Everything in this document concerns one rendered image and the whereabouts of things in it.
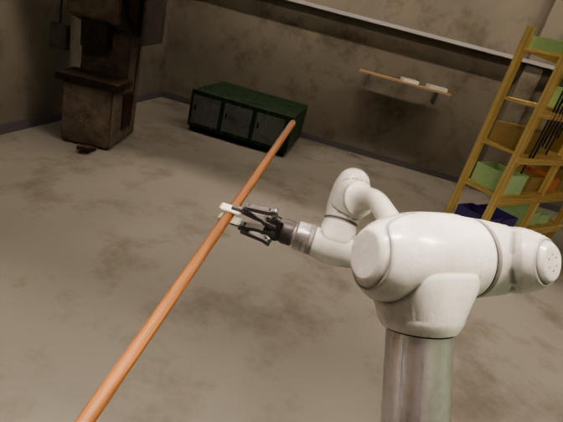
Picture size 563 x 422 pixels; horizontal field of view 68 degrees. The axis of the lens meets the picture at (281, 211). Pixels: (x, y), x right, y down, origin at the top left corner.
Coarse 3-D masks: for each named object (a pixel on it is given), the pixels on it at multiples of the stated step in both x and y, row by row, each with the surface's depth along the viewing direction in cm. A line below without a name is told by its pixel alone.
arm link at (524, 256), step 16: (496, 224) 65; (496, 240) 62; (512, 240) 63; (528, 240) 62; (544, 240) 62; (512, 256) 62; (528, 256) 61; (544, 256) 61; (496, 272) 61; (512, 272) 62; (528, 272) 61; (544, 272) 61; (496, 288) 63; (512, 288) 64; (528, 288) 62
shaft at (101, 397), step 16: (288, 128) 181; (256, 176) 144; (240, 192) 134; (224, 224) 119; (208, 240) 112; (192, 272) 102; (176, 288) 96; (160, 304) 92; (160, 320) 89; (144, 336) 85; (128, 352) 81; (112, 368) 78; (128, 368) 79; (112, 384) 75; (96, 400) 72; (80, 416) 70; (96, 416) 71
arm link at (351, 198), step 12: (336, 180) 124; (348, 180) 120; (360, 180) 120; (336, 192) 120; (348, 192) 116; (360, 192) 113; (372, 192) 110; (336, 204) 119; (348, 204) 116; (360, 204) 114; (372, 204) 106; (384, 204) 103; (336, 216) 119; (348, 216) 118; (360, 216) 118; (384, 216) 100
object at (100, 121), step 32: (96, 0) 462; (128, 0) 483; (160, 0) 510; (64, 32) 479; (96, 32) 479; (128, 32) 512; (160, 32) 540; (96, 64) 531; (128, 64) 533; (64, 96) 500; (96, 96) 500; (128, 96) 555; (64, 128) 516; (96, 128) 516; (128, 128) 590
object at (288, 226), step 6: (270, 222) 122; (276, 222) 121; (282, 222) 121; (288, 222) 121; (294, 222) 122; (264, 228) 124; (276, 228) 122; (282, 228) 120; (288, 228) 120; (294, 228) 120; (276, 234) 124; (282, 234) 120; (288, 234) 120; (276, 240) 125; (282, 240) 121; (288, 240) 120
